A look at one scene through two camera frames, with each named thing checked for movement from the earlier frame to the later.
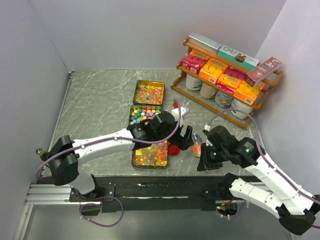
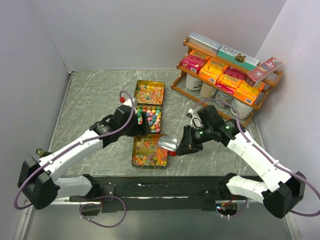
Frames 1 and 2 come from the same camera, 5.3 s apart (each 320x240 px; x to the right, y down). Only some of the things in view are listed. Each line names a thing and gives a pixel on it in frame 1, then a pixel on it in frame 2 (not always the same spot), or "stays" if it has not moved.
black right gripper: [205, 163] to [188, 145]
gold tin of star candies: [140, 113] stays
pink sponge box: [194, 61] stays
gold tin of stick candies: [149, 92] stays
